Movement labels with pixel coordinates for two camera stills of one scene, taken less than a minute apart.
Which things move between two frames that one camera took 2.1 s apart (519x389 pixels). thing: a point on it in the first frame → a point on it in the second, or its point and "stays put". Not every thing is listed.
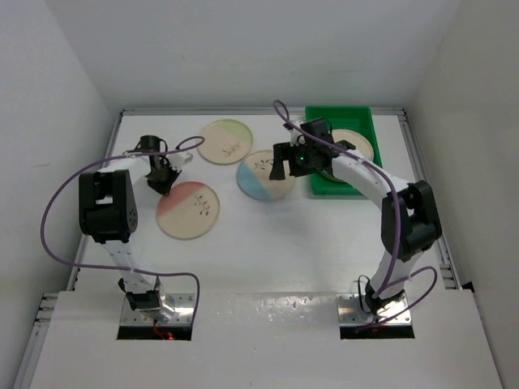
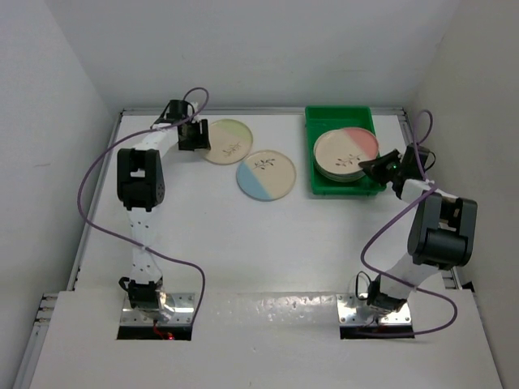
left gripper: (166, 190) → (202, 141)
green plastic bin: (352, 117) stays put
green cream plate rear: (226, 142) stays put
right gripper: (284, 151) → (377, 164)
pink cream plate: (189, 211) → (341, 151)
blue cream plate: (254, 173) stays put
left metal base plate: (184, 305) stays put
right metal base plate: (350, 311) stays put
